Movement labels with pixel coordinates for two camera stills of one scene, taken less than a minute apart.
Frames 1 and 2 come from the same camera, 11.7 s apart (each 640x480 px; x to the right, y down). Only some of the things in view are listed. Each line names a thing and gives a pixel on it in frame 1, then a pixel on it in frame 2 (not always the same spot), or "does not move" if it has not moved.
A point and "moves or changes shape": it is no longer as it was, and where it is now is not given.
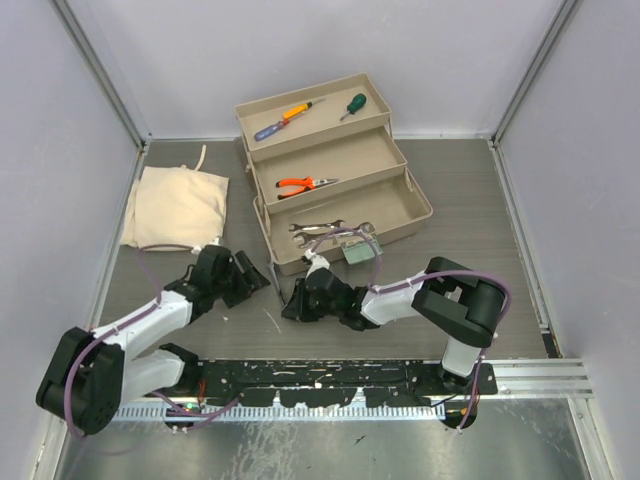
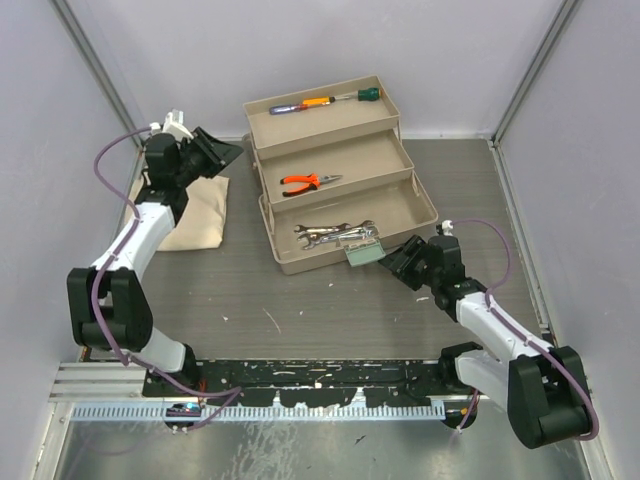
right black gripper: [297, 308] to [393, 262]
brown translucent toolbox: [327, 173] does not move
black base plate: [330, 382] does not move
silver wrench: [276, 280] to [358, 233]
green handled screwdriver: [358, 101] to [368, 94]
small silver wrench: [308, 227] moves or changes shape
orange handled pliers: [309, 183] moves or changes shape
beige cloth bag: [176, 205] does not move
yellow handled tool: [301, 108] to [321, 100]
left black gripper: [254, 280] to [218, 154]
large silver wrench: [364, 228] moves or changes shape
